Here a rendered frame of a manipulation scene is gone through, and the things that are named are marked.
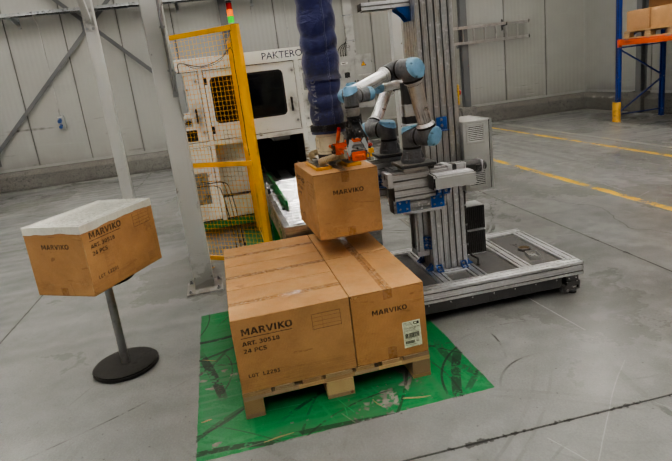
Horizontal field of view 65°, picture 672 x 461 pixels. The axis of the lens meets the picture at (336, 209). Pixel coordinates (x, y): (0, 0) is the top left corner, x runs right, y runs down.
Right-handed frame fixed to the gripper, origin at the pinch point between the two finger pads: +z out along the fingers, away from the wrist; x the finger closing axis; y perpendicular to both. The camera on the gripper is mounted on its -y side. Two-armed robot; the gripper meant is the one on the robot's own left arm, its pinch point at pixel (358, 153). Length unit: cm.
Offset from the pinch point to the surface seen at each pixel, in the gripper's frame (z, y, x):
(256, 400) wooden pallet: 109, -30, 77
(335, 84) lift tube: -35, 52, -5
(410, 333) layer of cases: 93, -32, -8
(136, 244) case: 42, 57, 128
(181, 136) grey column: -6, 168, 94
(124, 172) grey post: 46, 380, 174
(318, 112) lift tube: -19, 54, 7
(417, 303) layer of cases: 77, -32, -13
